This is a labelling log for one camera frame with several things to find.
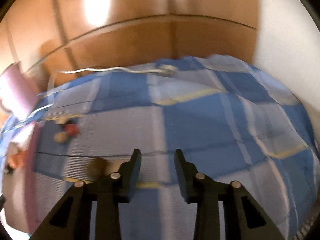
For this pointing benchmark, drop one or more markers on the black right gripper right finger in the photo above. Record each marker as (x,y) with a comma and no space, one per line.
(223,210)

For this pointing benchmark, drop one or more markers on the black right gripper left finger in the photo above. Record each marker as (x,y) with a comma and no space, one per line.
(70,218)

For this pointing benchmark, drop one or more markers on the orange mandarin fruit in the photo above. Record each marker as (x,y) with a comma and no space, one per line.
(17,160)

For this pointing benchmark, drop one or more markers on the small beige potato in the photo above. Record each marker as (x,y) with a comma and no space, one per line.
(61,137)

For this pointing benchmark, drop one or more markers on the red tomato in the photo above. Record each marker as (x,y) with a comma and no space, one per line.
(71,129)

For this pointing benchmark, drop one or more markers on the blue plaid tablecloth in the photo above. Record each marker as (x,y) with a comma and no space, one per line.
(232,120)

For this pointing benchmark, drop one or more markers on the pink electric kettle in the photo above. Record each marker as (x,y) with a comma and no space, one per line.
(17,96)

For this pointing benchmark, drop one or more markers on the wooden panelled wardrobe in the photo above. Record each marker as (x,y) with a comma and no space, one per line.
(47,36)

